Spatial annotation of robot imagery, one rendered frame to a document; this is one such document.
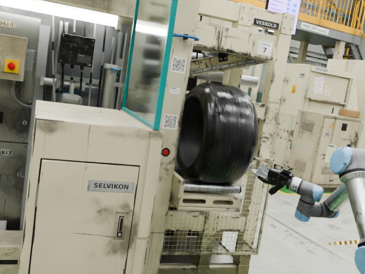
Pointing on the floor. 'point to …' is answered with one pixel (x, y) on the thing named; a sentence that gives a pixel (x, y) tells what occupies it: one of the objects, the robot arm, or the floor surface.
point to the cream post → (153, 259)
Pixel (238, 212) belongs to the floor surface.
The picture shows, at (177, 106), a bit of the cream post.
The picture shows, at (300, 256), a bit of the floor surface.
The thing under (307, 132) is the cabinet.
